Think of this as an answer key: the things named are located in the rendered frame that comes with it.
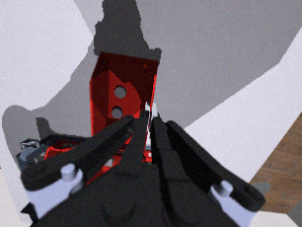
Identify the grey steel disc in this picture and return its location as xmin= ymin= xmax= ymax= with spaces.
xmin=112 ymin=108 xmax=123 ymax=118
xmin=114 ymin=87 xmax=126 ymax=99

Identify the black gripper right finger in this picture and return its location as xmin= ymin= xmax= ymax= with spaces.
xmin=149 ymin=103 xmax=265 ymax=227

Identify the red bin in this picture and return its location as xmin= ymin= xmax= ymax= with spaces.
xmin=43 ymin=140 xmax=82 ymax=160
xmin=90 ymin=52 xmax=158 ymax=136
xmin=142 ymin=150 xmax=152 ymax=162
xmin=90 ymin=151 xmax=124 ymax=182

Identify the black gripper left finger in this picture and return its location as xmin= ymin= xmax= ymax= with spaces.
xmin=20 ymin=102 xmax=150 ymax=227

